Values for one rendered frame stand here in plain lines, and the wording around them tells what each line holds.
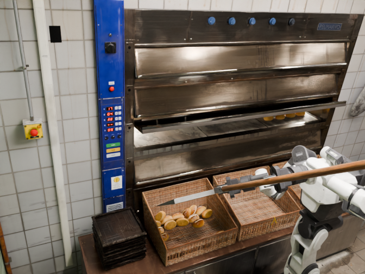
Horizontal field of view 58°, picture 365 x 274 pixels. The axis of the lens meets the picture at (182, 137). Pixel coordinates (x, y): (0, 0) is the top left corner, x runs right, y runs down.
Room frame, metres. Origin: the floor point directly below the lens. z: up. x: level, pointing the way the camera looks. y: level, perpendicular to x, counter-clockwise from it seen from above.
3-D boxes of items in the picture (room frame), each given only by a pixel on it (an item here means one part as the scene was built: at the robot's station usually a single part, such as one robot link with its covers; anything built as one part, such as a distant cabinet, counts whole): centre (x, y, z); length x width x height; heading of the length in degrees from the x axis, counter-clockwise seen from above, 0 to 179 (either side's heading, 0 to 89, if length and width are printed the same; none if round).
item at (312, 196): (1.58, -0.87, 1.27); 0.34 x 0.30 x 0.36; 24
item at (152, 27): (2.38, -0.47, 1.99); 1.80 x 0.08 x 0.21; 117
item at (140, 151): (2.37, -0.47, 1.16); 1.80 x 0.06 x 0.04; 117
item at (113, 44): (1.83, 0.43, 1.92); 0.06 x 0.04 x 0.11; 117
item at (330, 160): (1.56, -0.81, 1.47); 0.10 x 0.07 x 0.09; 24
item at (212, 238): (1.86, -0.09, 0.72); 0.56 x 0.49 x 0.28; 118
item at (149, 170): (2.35, -0.48, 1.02); 1.79 x 0.11 x 0.19; 117
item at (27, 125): (1.63, 0.84, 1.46); 0.10 x 0.07 x 0.10; 117
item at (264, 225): (2.13, -0.62, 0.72); 0.56 x 0.49 x 0.28; 115
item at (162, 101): (2.35, -0.48, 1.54); 1.79 x 0.11 x 0.19; 117
